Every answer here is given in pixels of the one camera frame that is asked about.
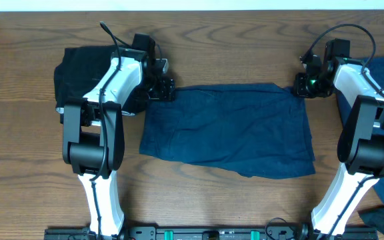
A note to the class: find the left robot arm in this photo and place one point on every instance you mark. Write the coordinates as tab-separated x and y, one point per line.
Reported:
93	135

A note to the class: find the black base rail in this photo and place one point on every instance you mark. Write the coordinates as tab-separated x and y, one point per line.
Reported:
272	232

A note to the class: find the dark blue shorts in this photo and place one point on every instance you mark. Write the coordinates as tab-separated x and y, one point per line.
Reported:
255	130

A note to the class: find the folded black garment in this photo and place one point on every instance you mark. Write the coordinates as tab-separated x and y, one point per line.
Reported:
79	72

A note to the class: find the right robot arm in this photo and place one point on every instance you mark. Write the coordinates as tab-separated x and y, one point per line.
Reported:
360	148

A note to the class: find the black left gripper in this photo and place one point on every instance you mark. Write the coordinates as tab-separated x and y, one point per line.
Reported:
166	94

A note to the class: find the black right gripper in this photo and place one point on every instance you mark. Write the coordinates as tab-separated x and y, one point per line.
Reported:
299	88

